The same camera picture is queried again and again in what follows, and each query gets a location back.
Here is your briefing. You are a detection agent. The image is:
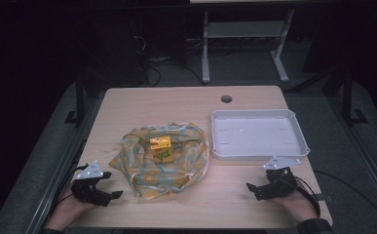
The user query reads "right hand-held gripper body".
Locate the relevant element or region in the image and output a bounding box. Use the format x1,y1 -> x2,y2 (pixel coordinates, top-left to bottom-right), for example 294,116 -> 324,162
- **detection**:
256,156 -> 302,200

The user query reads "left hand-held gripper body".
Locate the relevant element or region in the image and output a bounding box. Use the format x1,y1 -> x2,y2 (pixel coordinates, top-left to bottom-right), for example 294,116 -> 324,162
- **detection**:
70,159 -> 105,205

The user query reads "person's left hand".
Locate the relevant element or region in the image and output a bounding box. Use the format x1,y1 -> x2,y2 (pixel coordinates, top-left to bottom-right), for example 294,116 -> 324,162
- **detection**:
45,190 -> 96,232

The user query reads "person's right hand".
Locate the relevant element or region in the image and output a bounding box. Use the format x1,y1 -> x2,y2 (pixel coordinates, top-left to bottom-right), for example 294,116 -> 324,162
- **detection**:
269,180 -> 320,224

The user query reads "white plastic tray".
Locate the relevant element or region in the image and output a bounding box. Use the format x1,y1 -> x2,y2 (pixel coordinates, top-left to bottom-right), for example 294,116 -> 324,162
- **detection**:
209,108 -> 312,161

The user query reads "black wrist sleeve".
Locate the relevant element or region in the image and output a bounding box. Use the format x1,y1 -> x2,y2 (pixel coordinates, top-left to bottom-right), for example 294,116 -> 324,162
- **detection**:
295,217 -> 335,234

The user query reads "small yellow box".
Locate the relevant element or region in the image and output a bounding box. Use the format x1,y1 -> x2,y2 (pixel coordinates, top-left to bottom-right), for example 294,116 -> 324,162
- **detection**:
149,136 -> 174,165

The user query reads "black metal stand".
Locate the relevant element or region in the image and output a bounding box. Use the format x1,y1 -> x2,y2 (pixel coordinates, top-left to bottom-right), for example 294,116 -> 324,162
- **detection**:
64,80 -> 87,127
341,68 -> 369,127

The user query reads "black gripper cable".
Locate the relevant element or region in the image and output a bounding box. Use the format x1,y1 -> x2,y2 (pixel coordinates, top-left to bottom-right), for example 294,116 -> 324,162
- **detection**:
50,165 -> 90,210
292,175 -> 322,218

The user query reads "grey metal rail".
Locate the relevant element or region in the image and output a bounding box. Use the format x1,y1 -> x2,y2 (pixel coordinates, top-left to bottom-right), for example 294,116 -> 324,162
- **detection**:
24,94 -> 106,234
324,95 -> 377,213

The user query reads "black floor cable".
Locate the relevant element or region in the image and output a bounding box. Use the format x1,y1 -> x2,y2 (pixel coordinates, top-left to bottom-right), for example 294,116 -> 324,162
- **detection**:
312,169 -> 377,230

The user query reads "tangle of floor cables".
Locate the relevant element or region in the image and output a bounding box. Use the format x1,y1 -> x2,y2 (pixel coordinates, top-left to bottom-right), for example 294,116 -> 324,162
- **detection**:
131,34 -> 207,88

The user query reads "white metal table frame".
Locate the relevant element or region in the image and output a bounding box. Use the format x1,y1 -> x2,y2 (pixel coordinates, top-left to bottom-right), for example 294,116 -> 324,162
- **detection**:
189,0 -> 297,85

